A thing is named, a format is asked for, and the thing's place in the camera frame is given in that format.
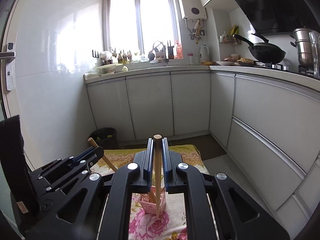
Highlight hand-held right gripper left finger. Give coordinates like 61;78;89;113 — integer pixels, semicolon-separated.
37;138;153;240

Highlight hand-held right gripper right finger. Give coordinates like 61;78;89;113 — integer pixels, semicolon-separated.
162;138;291;240

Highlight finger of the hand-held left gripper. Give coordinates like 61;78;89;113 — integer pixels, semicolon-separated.
29;146;98;178
37;150;105;196

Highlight tan bamboo chopstick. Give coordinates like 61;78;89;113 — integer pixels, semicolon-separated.
87;137;118;173
153;134;162;217

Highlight pink perforated chopstick holder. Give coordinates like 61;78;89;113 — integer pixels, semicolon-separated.
132;186;167;215

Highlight floral printed cloth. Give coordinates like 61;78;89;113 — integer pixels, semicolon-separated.
89;144;210;240

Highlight black woven trash bin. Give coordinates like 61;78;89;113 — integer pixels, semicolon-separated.
89;127;118;150

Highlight dark floor mat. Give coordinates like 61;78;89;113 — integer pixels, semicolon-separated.
119;134;227;161

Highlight white cabinet door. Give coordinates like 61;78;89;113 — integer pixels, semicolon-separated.
209;71;236;147
125;72;175;139
86;76;137;141
171;71;211;136

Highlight white cabinet drawer front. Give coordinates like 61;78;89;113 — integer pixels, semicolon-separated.
226;116;307;211
232;76;320;173

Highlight pale green bowl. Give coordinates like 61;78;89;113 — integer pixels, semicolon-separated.
96;64;117;76

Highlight row of small bottles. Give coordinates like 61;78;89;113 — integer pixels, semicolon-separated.
110;47;133;64

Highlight black box with antennas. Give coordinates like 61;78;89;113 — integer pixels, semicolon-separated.
167;39;175;60

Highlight white kettle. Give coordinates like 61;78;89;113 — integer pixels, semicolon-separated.
199;44;209;63

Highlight water heater pipes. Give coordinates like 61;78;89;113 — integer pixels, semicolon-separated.
184;19;203;41

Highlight kitchen window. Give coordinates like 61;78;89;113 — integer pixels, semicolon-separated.
106;0;181;63

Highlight gas stove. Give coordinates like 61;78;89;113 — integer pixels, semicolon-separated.
255;62;315;77

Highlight black wok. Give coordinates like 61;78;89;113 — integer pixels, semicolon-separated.
233;33;286;65

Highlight white water heater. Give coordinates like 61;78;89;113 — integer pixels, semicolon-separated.
177;0;208;20

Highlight steel steamer pot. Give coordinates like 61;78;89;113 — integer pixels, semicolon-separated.
290;27;316;68

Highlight black range hood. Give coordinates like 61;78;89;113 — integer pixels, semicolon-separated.
220;0;320;36

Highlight metal door handle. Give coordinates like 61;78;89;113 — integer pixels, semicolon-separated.
0;42;16;92

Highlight utensil caddy with handle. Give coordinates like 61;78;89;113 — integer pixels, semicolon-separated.
152;41;167;60

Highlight wall spice rack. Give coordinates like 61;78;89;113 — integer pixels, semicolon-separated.
219;31;240;45

